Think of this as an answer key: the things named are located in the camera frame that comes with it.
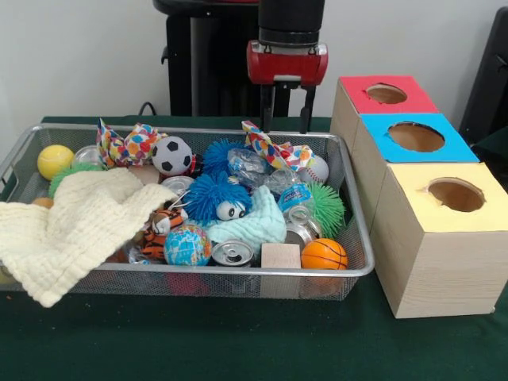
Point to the wooden box with three holes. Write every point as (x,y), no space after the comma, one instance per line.
(436,270)

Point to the colourful dotted napkin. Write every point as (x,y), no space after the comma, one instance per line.
(262,145)
(135,145)

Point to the small globe ball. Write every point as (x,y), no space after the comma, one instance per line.
(186,245)

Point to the light blue cloth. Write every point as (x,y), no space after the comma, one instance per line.
(262,222)

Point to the cream waffle cloth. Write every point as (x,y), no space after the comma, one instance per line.
(79,222)

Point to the dark green tablecloth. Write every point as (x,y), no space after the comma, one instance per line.
(238,345)

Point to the black upright board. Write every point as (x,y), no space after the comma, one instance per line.
(492,79)

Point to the green cloth side table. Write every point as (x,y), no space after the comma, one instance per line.
(496,148)

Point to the black and white soccer ball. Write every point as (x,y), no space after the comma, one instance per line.
(170,156)

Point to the orange basketball toy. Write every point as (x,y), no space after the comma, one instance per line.
(323,254)

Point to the silver mesh bin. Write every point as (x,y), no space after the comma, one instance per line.
(119,283)

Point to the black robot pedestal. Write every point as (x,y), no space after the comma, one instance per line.
(222,59)

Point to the blue spiky ball with eyes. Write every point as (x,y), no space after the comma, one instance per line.
(210,194)

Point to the green spiky ball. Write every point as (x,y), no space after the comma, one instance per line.
(327,208)

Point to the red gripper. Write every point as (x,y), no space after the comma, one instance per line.
(285,63)

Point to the yellow tennis ball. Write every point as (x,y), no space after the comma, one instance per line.
(55,162)

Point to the white baseball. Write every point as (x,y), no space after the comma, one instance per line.
(319,172)

